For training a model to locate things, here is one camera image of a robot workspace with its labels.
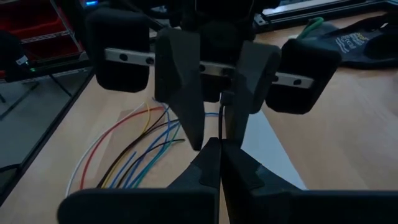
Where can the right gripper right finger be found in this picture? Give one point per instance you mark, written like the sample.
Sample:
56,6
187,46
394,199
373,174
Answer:
295,208

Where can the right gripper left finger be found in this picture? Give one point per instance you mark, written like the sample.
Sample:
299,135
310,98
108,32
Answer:
140,208

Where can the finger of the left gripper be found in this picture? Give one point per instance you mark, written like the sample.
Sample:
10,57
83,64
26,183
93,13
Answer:
177,71
255,71

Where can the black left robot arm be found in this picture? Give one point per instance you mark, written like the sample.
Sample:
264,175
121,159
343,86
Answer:
217,15

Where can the red shelf bin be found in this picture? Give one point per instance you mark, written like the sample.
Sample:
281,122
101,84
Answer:
28,15
56,46

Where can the white flat raceway cover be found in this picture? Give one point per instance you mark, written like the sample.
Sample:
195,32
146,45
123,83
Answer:
267,149

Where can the black device white label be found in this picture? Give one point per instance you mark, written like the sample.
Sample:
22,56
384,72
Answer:
12,53

